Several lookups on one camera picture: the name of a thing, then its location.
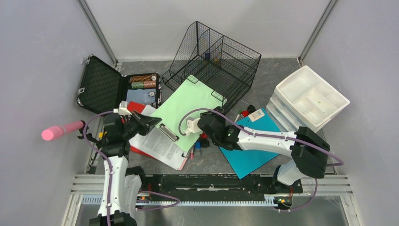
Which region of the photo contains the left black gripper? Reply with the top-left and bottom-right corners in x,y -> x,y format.
121,110 -> 162,139

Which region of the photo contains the light green clipboard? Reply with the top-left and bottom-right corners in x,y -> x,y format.
150,75 -> 226,152

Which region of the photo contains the black wire mesh organizer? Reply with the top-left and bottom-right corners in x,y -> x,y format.
162,21 -> 262,112

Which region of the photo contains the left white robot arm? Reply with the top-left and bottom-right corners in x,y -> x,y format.
89,111 -> 148,226

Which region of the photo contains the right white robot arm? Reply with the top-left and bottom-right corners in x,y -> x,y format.
129,109 -> 329,192

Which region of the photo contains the red clipboard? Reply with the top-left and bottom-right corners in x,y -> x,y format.
127,101 -> 156,159

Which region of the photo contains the white printed paper sheet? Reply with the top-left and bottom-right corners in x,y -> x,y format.
129,104 -> 188,170

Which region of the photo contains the blue playing card deck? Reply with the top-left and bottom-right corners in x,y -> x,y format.
126,89 -> 156,105

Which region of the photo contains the green white marker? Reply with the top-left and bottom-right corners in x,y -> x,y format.
234,110 -> 242,122

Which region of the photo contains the blue grey small cylinder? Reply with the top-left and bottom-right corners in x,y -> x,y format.
193,142 -> 202,157

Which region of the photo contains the pink pen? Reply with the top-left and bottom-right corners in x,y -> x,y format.
190,148 -> 194,160

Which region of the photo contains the red chip stack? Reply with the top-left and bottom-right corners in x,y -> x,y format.
143,81 -> 157,89

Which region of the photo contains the green chip stack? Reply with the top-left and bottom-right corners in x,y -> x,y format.
131,81 -> 145,89

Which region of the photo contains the red black round stamp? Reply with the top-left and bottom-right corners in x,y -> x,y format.
240,105 -> 256,118

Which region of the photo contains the orange black chip stack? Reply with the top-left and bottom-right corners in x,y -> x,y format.
129,73 -> 157,83

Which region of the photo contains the pink clear clipboard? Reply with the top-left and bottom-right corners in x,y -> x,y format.
177,146 -> 194,170

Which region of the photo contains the teal blue clipboard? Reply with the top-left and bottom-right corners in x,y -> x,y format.
220,108 -> 280,179

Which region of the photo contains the black poker chip case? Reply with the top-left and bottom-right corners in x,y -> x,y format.
76,55 -> 162,113

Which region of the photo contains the white plastic drawer organizer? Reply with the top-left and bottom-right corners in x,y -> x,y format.
265,65 -> 350,132

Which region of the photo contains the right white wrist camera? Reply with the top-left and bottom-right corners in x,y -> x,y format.
184,117 -> 201,135

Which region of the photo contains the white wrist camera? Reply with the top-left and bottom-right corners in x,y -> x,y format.
118,101 -> 132,116
184,117 -> 201,135

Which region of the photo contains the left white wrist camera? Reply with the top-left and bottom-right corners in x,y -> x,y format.
118,101 -> 132,116

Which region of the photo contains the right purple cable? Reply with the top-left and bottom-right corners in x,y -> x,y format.
178,108 -> 344,213

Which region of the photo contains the purple cable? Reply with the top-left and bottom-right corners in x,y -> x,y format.
178,108 -> 344,213
82,111 -> 182,226

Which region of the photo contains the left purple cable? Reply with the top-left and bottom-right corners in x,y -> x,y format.
82,111 -> 182,226

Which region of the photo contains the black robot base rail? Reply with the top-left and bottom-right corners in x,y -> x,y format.
139,174 -> 303,202

